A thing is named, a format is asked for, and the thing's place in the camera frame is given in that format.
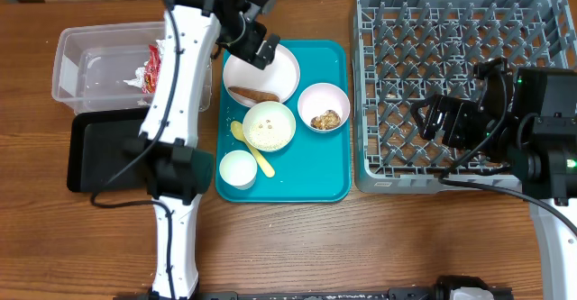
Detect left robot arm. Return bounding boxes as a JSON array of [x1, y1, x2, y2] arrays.
[[135, 0, 279, 299]]

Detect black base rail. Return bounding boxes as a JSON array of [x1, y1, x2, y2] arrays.
[[194, 286, 436, 300]]

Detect black tray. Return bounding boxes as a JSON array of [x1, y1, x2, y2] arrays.
[[67, 107, 148, 193]]

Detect teal serving tray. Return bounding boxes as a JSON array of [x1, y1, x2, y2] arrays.
[[215, 40, 352, 203]]

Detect brown food scraps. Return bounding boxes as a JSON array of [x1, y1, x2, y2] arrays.
[[310, 110, 341, 131]]

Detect yellow plastic spoon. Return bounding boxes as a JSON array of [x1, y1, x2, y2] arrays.
[[231, 121, 276, 177]]

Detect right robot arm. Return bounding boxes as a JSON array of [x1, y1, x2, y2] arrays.
[[410, 57, 576, 299]]

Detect red ketchup packet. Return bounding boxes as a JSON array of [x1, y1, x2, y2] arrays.
[[142, 45, 161, 94]]

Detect grey dish rack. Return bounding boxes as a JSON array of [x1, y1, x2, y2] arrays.
[[353, 0, 576, 195]]

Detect brown sausage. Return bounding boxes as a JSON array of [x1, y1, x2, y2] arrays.
[[228, 86, 279, 103]]

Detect white napkin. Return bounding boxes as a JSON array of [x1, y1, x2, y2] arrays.
[[124, 40, 165, 93]]

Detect pink bowl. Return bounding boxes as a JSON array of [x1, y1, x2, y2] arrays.
[[298, 83, 351, 133]]

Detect pale green bowl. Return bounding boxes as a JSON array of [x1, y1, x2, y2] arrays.
[[243, 101, 296, 152]]

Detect clear plastic bin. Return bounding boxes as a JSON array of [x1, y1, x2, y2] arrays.
[[51, 20, 214, 115]]

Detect white cup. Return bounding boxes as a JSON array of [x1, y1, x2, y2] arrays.
[[219, 150, 258, 190]]

